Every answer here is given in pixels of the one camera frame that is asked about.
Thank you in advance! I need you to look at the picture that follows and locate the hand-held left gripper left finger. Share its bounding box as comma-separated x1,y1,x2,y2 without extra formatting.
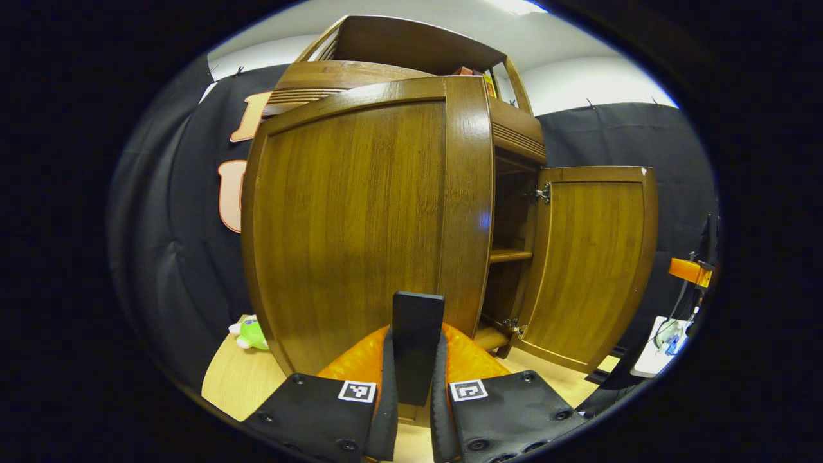
243,326,399,463

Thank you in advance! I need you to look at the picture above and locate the wooden cabinet door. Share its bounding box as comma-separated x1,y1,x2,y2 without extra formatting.
241,76,496,419
511,166,660,375

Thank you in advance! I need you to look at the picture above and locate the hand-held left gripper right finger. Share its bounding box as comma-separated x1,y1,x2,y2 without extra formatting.
430,323,589,463

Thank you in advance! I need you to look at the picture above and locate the wooden double-door shoe cabinet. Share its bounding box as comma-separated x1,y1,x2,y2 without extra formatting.
241,14,660,419

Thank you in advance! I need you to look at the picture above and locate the green plush toy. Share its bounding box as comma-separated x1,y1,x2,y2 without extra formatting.
228,315,269,351

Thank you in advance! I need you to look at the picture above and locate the white box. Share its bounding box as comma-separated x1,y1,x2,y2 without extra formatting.
631,315,692,378

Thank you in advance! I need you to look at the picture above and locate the black backdrop cloth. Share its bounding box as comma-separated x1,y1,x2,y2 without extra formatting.
108,55,718,412

